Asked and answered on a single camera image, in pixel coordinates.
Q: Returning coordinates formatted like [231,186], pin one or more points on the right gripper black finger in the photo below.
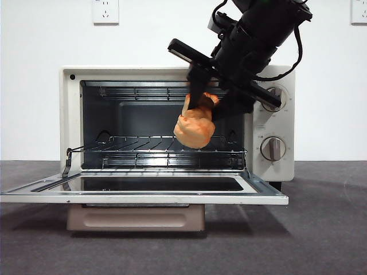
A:
[235,106]
[198,86]

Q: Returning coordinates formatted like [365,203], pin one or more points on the orange-brown bread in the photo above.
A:
[195,129]

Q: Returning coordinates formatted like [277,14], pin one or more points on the beige oven knob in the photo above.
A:
[277,91]
[273,149]

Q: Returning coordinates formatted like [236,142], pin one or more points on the white Toshiba toaster oven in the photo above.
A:
[288,129]

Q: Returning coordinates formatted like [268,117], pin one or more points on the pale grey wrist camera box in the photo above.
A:
[212,25]

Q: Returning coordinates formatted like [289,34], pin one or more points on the white wall socket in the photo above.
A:
[105,11]
[359,11]

